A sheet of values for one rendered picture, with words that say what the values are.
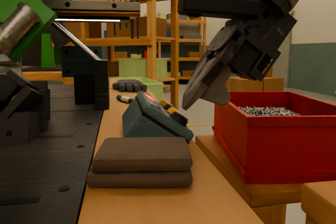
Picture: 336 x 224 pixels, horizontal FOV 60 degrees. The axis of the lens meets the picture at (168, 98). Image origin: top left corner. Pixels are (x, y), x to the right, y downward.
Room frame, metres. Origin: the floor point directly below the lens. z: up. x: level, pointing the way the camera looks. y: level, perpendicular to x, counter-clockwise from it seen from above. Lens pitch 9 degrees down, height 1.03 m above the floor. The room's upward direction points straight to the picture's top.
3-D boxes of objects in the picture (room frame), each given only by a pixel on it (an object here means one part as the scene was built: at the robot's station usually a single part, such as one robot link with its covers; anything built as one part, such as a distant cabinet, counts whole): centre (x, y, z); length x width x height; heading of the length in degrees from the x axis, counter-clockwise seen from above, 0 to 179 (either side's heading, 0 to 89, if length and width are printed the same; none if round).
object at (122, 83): (0.99, 0.14, 0.91); 0.20 x 0.11 x 0.03; 14
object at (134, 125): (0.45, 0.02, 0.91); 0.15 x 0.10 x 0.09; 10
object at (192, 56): (9.27, 0.38, 1.12); 3.16 x 0.54 x 2.24; 104
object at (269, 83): (6.73, -1.97, 0.37); 1.20 x 0.80 x 0.74; 112
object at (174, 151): (0.29, 0.03, 0.91); 0.10 x 0.08 x 0.03; 90
